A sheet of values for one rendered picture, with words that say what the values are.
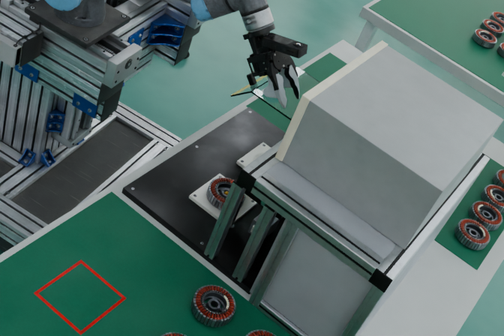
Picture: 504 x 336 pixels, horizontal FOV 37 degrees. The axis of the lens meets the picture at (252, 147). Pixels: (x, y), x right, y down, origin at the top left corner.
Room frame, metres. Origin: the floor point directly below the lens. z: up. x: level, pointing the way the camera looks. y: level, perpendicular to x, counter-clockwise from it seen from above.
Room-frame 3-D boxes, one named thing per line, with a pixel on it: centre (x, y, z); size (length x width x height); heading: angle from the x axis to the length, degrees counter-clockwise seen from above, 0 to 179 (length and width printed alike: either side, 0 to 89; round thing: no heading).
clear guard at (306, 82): (1.88, -0.08, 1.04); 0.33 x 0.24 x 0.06; 69
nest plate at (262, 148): (1.88, -0.07, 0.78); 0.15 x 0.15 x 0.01; 69
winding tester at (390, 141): (1.64, -0.32, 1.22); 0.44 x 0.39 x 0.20; 159
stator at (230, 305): (1.28, -0.06, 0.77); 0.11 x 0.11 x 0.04
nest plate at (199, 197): (1.65, 0.02, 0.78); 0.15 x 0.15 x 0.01; 69
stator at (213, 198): (1.65, 0.02, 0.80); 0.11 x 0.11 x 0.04
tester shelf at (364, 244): (1.65, -0.33, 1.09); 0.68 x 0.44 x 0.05; 159
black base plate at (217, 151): (1.76, -0.04, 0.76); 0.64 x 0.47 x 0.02; 159
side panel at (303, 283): (1.32, -0.28, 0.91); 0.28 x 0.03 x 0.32; 69
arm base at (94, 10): (1.88, 0.63, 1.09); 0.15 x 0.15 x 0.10
